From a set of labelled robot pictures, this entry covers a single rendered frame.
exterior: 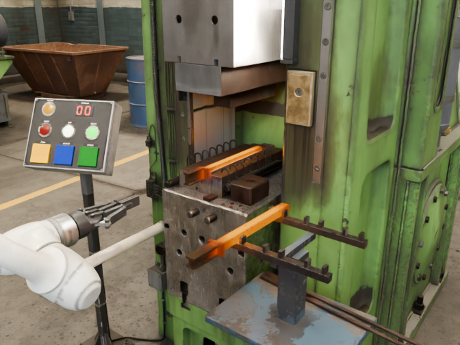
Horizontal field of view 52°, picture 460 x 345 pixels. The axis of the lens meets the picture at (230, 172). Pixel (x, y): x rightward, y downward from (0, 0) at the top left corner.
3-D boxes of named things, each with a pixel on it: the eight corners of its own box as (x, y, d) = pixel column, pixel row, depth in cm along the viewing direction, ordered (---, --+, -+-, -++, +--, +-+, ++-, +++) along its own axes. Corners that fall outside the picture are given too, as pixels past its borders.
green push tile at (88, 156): (95, 166, 176) (98, 147, 178) (76, 165, 177) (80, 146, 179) (97, 167, 178) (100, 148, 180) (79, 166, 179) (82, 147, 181)
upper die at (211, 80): (221, 96, 152) (221, 66, 149) (175, 90, 163) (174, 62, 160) (287, 80, 184) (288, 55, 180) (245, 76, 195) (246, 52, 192)
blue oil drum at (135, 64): (154, 130, 610) (150, 60, 581) (120, 124, 640) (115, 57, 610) (181, 121, 657) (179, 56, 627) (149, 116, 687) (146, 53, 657)
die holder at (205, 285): (244, 329, 167) (246, 214, 151) (166, 292, 188) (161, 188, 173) (317, 263, 209) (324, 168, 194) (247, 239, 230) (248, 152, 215)
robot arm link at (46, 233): (38, 243, 125) (69, 268, 118) (-21, 268, 113) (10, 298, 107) (38, 209, 120) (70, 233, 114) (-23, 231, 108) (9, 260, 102)
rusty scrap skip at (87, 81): (79, 109, 734) (73, 53, 705) (5, 96, 828) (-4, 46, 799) (133, 96, 830) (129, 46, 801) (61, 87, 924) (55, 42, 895)
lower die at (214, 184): (222, 198, 164) (222, 175, 161) (179, 185, 175) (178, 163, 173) (283, 166, 196) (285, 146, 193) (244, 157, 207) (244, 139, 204)
